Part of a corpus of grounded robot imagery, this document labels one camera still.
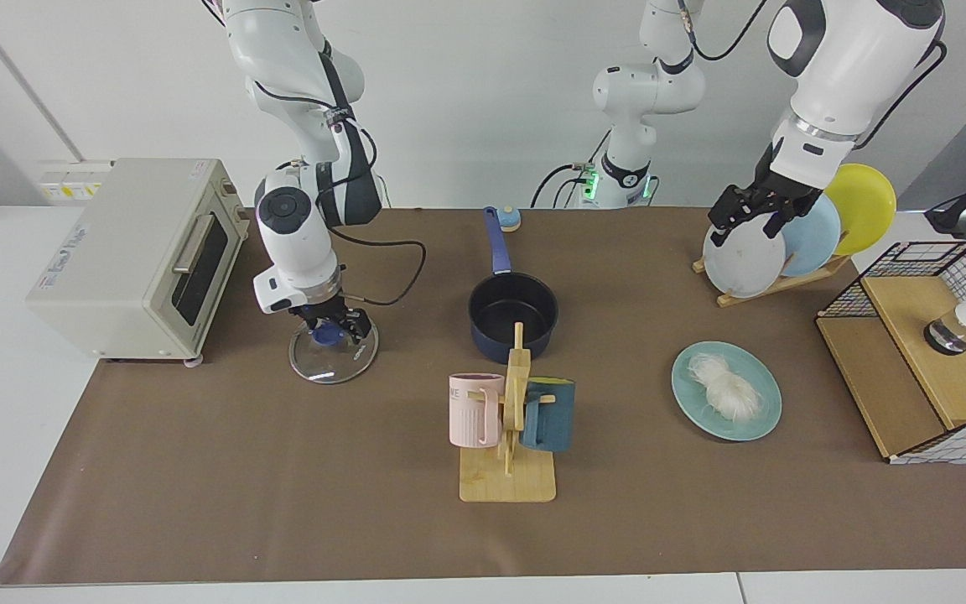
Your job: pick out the dark teal cup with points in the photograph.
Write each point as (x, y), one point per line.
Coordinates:
(554, 419)

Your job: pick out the light blue plate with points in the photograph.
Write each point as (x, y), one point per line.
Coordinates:
(814, 239)

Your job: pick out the white wall socket strip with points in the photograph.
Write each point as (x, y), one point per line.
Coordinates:
(72, 180)

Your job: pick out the wooden plate rack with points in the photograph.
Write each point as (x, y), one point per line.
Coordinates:
(823, 273)

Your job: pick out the pink cup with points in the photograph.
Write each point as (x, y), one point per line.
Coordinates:
(470, 419)

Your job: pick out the glass lid with blue knob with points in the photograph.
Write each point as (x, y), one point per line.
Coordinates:
(324, 365)

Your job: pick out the white plate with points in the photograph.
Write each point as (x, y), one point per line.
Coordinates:
(747, 267)

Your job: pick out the white vermicelli bundle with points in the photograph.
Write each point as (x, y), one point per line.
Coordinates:
(730, 390)

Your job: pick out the teal plate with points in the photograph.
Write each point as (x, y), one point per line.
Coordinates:
(691, 404)

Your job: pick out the brown table cloth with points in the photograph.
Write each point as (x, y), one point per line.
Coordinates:
(282, 470)

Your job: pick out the pale toaster oven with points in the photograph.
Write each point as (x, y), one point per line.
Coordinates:
(114, 252)

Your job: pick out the yellow plate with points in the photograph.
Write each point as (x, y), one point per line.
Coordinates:
(864, 205)

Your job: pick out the wooden cup stand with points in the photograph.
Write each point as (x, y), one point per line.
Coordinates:
(508, 482)

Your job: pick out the small blue round thing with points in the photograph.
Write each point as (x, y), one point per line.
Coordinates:
(508, 221)

